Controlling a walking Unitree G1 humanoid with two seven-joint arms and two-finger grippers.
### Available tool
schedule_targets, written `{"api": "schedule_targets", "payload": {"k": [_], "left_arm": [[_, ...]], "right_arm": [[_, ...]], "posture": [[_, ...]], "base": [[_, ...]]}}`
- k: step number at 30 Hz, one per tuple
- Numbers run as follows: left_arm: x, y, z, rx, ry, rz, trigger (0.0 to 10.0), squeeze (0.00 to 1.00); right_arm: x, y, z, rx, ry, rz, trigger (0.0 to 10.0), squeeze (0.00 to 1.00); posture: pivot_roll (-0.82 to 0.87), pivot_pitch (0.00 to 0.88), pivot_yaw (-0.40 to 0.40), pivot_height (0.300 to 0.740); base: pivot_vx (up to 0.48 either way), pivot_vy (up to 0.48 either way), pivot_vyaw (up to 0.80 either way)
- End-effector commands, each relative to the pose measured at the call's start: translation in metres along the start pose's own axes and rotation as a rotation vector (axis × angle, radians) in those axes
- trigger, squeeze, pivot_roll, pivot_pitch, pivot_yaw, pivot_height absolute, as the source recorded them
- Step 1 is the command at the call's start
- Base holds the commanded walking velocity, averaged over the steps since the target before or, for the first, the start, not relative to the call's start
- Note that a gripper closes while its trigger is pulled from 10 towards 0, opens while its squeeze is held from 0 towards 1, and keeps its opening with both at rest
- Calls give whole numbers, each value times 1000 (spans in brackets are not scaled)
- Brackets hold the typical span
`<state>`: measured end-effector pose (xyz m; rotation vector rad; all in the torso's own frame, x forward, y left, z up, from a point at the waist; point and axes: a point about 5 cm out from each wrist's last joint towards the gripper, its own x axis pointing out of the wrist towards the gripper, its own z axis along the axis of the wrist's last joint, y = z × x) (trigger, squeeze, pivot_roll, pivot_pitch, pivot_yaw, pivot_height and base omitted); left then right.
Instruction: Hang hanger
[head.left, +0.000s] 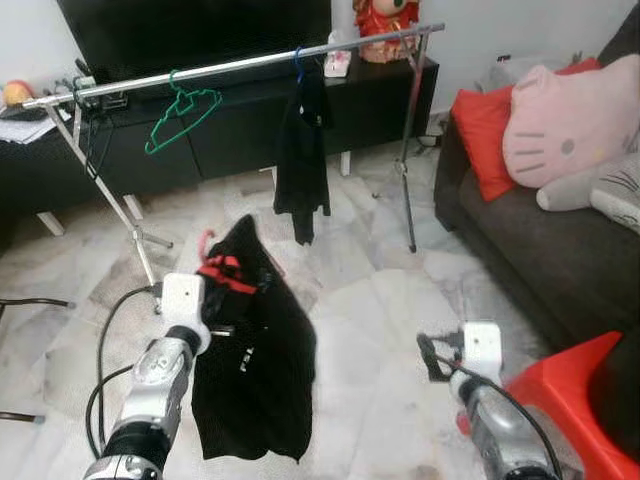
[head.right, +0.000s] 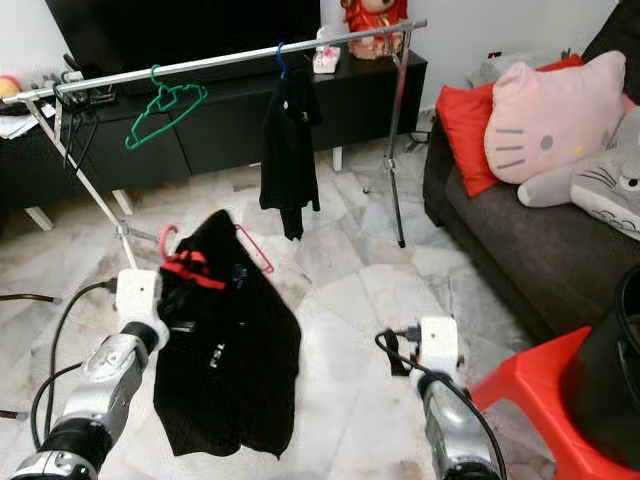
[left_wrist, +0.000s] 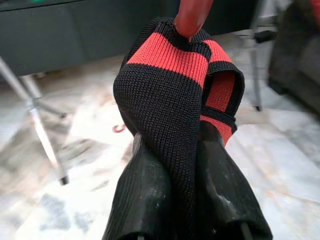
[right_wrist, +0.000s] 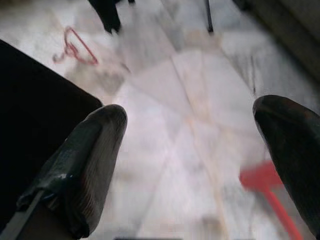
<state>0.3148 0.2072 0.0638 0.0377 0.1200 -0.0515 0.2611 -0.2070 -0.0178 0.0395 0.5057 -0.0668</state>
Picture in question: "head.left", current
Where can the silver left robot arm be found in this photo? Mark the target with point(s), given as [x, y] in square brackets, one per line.
[150, 400]

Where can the red cushion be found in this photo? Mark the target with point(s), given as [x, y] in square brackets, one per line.
[482, 140]

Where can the black garment with red trim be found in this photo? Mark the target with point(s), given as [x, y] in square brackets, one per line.
[260, 370]

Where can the white papers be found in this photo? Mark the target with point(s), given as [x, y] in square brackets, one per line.
[25, 130]

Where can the red gold figurine statue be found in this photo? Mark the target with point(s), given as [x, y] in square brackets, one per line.
[387, 35]

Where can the dark grey sofa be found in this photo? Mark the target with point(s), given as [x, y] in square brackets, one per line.
[540, 250]

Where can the green plastic hanger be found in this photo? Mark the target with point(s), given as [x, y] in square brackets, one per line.
[190, 105]

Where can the grey totoro plush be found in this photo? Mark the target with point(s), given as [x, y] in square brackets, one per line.
[600, 190]

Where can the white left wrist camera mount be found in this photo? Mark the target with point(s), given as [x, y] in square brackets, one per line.
[183, 298]

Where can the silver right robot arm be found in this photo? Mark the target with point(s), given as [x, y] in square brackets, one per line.
[505, 430]

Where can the blue plastic hanger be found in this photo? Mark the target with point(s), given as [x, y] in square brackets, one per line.
[298, 62]

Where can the black television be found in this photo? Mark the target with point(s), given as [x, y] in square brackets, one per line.
[200, 30]

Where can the small white pink box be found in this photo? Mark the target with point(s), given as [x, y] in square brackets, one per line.
[338, 62]

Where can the red plastic stool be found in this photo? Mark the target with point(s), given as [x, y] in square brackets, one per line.
[575, 410]

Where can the orange round toy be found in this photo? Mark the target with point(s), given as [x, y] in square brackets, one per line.
[17, 93]

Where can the pink cat face pillow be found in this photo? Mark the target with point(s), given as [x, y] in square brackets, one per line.
[570, 125]

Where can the chrome clothes rack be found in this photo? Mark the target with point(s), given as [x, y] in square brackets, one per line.
[250, 62]

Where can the red plastic hanger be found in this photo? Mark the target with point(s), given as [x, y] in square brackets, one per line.
[225, 268]

